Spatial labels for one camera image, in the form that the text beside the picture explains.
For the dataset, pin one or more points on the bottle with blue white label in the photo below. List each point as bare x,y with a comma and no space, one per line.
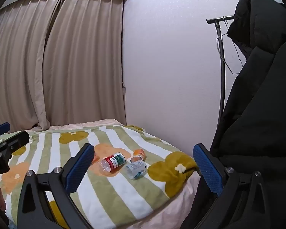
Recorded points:
135,169

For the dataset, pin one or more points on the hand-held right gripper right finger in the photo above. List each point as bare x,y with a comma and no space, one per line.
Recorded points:
208,169

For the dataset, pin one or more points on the beige curtain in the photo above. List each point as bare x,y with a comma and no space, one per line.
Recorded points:
85,64
16,71

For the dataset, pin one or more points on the clear bottle with red label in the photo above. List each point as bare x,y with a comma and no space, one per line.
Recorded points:
113,162

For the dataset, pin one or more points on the small orange bottle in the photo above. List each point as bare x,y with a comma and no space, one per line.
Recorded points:
139,156

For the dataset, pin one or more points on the black padded coat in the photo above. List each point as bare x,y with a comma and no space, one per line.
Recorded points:
257,105

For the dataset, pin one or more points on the black clothes rack pole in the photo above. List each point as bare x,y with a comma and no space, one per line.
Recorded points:
222,88

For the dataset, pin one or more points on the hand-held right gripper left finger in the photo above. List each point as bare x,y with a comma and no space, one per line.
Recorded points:
79,168

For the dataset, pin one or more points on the striped flower print blanket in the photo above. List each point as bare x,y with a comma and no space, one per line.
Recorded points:
124,190

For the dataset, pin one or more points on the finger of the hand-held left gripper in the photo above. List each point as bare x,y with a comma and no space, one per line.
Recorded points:
0,127
15,140

